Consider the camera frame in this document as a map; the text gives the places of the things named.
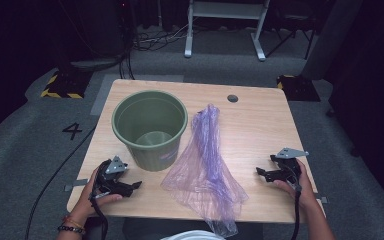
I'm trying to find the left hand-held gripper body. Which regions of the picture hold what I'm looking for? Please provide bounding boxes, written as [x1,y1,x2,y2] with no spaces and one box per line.
[93,155,129,198]

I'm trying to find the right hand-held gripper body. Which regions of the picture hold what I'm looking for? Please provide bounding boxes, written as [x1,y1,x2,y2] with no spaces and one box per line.
[269,147,309,184]

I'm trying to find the green plastic bin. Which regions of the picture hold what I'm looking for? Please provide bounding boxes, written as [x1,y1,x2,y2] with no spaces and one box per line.
[111,89,189,173]

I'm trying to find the purple plastic bag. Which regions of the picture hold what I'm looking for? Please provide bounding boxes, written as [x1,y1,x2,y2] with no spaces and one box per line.
[160,103,250,238]

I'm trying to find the person's right hand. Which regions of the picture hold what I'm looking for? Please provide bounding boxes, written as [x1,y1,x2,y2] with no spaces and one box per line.
[273,159,318,210]

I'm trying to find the person's left hand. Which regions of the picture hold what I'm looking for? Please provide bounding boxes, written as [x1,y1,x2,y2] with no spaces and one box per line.
[69,166,124,221]

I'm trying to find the person's dark pants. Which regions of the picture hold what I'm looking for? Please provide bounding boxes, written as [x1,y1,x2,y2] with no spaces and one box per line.
[122,217,264,240]

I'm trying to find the black yellow striped base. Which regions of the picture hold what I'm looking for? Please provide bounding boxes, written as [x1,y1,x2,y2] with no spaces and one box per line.
[276,74,322,103]
[40,69,93,100]

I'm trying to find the person's white shirt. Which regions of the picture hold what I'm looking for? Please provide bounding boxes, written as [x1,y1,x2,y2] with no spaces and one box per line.
[161,229,226,240]

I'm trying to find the grey pillar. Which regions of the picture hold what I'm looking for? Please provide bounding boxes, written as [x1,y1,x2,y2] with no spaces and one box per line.
[300,0,364,81]

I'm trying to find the black chair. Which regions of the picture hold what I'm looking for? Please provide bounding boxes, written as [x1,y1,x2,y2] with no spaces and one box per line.
[265,0,318,61]

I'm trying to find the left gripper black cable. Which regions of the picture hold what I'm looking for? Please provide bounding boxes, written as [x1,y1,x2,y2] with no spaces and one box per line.
[89,159,113,240]

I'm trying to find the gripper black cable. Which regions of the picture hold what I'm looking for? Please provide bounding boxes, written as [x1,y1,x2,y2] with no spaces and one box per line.
[289,164,304,240]
[89,159,113,240]

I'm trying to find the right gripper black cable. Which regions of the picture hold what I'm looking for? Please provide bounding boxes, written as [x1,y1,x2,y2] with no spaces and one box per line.
[289,164,304,240]

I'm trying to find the orange string bracelet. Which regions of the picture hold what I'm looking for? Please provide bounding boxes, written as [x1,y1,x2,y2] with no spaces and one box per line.
[62,215,86,230]

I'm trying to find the black floor cable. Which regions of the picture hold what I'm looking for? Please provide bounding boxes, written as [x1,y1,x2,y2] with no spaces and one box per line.
[24,124,98,240]

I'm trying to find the black beaded bracelet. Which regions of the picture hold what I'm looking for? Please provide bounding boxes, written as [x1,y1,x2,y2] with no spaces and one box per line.
[57,224,86,235]

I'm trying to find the tangle of floor cables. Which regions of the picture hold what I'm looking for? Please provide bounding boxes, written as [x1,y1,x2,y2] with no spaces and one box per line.
[118,23,194,81]

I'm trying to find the white desk frame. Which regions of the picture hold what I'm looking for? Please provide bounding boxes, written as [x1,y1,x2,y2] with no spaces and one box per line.
[183,0,271,62]

